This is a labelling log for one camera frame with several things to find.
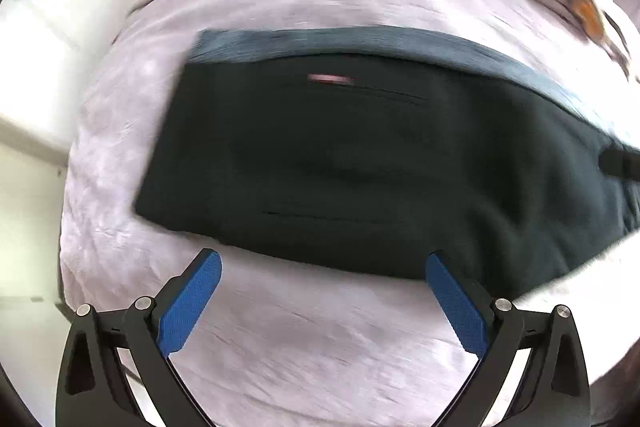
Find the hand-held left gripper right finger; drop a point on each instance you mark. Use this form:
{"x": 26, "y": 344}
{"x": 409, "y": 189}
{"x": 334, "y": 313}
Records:
{"x": 455, "y": 302}

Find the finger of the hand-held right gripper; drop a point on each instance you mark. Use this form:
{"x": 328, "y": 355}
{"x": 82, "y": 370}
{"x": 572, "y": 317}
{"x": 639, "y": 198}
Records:
{"x": 620, "y": 164}

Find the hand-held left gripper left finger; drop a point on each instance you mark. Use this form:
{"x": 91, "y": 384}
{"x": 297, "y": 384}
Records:
{"x": 192, "y": 297}

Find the dark pants with grey waistband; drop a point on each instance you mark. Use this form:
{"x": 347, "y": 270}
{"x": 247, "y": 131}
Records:
{"x": 325, "y": 167}

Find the lavender embossed bed blanket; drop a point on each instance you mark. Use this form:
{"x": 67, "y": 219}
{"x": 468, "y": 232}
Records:
{"x": 300, "y": 347}

